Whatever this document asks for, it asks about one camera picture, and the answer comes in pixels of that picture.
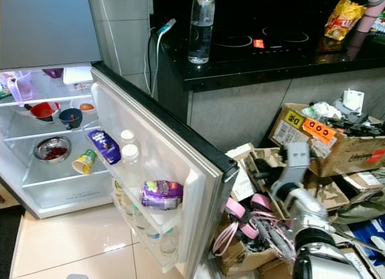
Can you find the glass fridge shelf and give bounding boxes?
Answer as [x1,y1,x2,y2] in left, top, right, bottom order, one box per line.
[0,81,97,111]
[21,150,115,189]
[6,117,97,141]

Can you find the open brown cardboard box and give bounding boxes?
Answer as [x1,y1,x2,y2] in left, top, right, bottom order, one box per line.
[244,147,292,213]

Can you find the pink headphones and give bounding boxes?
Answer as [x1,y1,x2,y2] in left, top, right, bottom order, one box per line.
[211,194,295,256]

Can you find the crumpled plastic bag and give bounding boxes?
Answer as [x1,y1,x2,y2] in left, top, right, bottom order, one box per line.
[304,100,343,120]

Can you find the cardboard box with orange sticker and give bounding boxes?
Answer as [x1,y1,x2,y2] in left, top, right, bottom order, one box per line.
[269,103,385,177]

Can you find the low brown cardboard box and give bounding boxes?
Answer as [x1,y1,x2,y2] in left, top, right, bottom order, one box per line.
[217,234,295,279]

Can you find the black floor mat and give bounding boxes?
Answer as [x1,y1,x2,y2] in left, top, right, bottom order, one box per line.
[0,204,25,279]

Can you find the steel bowl with red berries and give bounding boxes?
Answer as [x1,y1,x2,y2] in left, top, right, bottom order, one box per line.
[34,136,71,164]

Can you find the purple snack pack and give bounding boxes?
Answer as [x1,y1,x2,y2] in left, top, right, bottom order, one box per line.
[140,180,184,210]

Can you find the purple plastic measuring jug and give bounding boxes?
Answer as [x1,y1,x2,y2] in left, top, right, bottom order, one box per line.
[7,70,35,108]

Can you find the clear bottle teal cap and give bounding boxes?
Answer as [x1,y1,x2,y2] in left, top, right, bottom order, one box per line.
[159,228,180,256]

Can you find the red and white bowl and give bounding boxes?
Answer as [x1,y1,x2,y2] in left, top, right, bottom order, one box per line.
[30,101,61,122]

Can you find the black induction hob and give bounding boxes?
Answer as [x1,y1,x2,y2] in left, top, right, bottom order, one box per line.
[208,23,325,57]

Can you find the clear bottle white cap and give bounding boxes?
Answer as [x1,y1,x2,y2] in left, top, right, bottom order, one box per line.
[120,144,145,195]
[119,129,137,147]

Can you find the dark blue mug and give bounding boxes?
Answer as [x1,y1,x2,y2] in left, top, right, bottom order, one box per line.
[59,108,82,130]

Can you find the small yellow green carton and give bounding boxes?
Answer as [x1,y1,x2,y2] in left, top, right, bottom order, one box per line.
[111,177,127,201]

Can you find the purple plastic bowl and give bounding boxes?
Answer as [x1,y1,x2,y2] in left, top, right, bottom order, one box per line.
[43,68,64,79]

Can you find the yellow paper cup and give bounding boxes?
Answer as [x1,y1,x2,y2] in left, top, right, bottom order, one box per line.
[71,149,97,175]

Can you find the tall clear water bottle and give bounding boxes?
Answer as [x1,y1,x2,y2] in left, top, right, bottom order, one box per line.
[188,0,217,65]

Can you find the white shallow dish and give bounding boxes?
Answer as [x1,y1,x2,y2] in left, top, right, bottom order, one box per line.
[70,97,97,114]

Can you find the dark purple chocolate pack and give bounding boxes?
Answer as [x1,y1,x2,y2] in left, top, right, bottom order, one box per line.
[86,128,122,167]

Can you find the yellow chips bag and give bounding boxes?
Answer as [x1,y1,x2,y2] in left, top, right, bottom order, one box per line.
[324,0,368,42]

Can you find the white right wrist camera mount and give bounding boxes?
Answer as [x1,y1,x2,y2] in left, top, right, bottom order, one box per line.
[283,142,310,186]

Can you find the white charger cable teal plug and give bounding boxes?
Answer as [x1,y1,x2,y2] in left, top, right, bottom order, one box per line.
[144,18,178,96]

